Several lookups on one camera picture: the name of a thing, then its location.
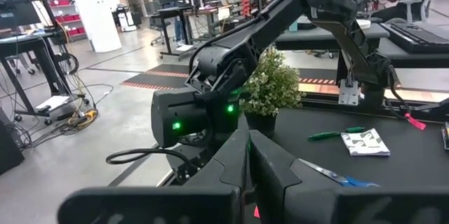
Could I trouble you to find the blue-handled scissors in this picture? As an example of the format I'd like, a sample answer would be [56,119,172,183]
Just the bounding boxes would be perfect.
[297,157,380,188]

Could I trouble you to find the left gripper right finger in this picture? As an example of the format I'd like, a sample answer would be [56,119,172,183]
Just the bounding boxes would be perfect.
[249,129,449,224]

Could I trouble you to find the black keyboard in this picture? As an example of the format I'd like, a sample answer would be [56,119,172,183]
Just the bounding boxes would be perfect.
[380,22,449,55]

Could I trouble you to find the green plant in black pot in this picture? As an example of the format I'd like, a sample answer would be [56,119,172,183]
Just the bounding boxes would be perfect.
[239,47,305,138]

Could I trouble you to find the shelf with red bins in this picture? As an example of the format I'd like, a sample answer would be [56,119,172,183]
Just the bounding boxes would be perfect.
[41,0,88,43]

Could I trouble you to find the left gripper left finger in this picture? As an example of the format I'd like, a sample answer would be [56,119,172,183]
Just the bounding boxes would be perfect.
[58,129,250,224]

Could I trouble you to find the white machine on floor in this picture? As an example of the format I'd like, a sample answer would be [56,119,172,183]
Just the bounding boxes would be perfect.
[115,4,138,32]

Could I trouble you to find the black desk on wheels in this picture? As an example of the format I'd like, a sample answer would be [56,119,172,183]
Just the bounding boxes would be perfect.
[0,29,89,126]

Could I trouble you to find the yellow floor cables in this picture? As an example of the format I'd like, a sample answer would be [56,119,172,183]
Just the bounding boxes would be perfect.
[66,107,99,131]

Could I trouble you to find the black standing desk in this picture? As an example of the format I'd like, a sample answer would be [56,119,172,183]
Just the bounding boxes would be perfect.
[150,4,198,60]

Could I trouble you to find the pink tape tag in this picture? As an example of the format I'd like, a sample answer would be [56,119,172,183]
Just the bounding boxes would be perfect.
[403,112,427,131]

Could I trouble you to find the green pen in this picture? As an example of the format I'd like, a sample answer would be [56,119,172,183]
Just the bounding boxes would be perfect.
[307,126,366,143]

